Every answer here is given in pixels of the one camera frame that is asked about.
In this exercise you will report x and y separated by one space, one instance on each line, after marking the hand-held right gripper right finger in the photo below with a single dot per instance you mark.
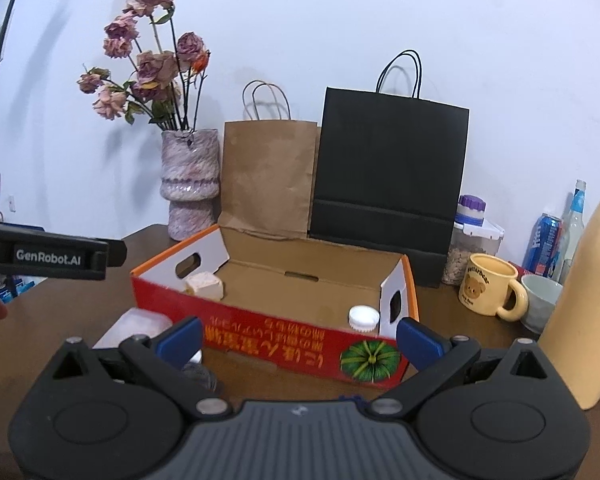
420 342

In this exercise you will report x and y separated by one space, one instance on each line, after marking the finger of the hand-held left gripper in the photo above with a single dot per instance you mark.
116 253

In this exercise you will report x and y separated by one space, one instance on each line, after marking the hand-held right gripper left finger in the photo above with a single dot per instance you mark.
180 342

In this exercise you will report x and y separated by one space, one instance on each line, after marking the translucent cotton swab box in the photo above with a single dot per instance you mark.
130 327

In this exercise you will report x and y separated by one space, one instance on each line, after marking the red cardboard box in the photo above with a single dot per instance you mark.
290 332

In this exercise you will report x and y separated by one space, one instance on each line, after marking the small clear plastic container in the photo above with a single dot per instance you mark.
202 372

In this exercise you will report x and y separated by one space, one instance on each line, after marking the blue and white boxes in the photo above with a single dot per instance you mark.
15 291

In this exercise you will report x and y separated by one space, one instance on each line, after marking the white plastic bottle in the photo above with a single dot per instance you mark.
364 319

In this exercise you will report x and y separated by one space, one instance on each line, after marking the cream soap block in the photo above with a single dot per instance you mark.
204 285

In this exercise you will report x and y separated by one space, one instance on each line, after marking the yellow bear mug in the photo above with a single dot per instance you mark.
490 287

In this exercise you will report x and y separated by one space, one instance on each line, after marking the pink marbled vase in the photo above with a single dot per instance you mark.
190 180

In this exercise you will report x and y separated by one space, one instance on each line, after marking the oat container with purple lid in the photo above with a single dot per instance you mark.
467 245

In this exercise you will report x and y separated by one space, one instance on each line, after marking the blue packet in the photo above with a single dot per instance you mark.
542 245

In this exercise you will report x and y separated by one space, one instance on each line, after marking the brown paper bag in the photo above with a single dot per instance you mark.
267 180

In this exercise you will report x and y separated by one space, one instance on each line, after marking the black paper bag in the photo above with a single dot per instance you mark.
390 175

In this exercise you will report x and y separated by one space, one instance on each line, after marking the cream yellow thermos bottle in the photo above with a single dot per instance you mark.
585 300

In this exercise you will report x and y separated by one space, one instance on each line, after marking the clear bottle with blue label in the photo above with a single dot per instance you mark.
572 230

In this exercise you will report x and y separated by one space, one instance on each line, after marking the dried pink flowers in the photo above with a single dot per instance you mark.
147 60

